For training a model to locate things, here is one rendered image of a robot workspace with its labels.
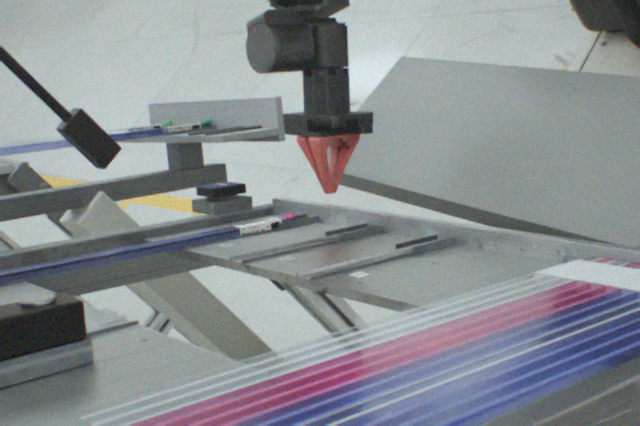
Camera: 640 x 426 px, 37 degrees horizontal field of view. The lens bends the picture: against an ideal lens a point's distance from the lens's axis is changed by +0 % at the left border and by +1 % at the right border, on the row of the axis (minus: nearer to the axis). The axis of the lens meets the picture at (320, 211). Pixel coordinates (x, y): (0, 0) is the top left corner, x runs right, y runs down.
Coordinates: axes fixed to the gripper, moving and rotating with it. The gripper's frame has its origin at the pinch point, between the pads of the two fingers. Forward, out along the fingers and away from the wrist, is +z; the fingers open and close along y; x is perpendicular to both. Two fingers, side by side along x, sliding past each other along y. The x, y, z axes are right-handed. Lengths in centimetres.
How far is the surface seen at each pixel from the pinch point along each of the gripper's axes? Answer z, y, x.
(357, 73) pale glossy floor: -9, -125, 116
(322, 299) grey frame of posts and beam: 17.7, -10.6, 6.6
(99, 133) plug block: -12, 26, -43
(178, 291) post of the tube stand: 18.4, -32.5, -3.6
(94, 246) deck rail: 3.9, -7.8, -28.3
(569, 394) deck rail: 3, 59, -32
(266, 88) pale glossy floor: -4, -165, 111
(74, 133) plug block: -12, 26, -45
